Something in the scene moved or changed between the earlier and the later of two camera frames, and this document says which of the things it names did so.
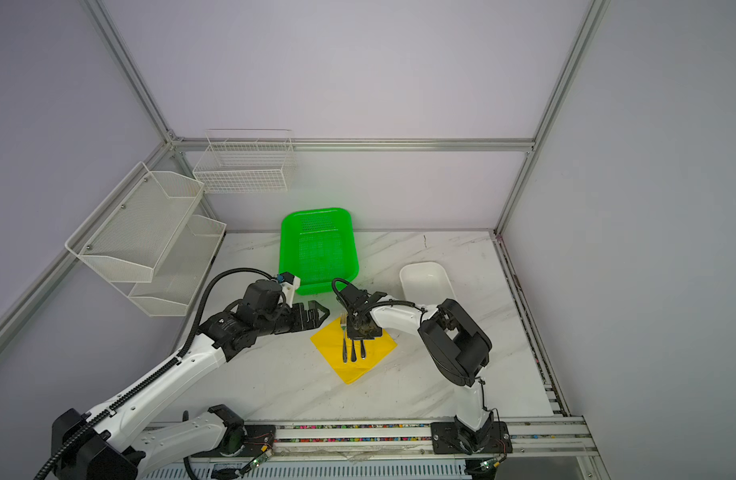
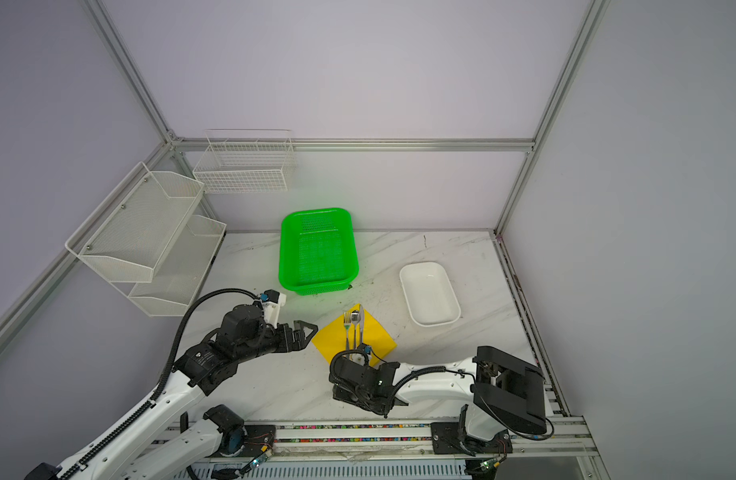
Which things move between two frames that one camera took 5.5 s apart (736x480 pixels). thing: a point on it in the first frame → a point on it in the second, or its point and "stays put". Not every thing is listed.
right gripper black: (353, 335) → (338, 394)
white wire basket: (239, 161) stays put
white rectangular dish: (426, 283) stays put
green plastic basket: (318, 246) stays put
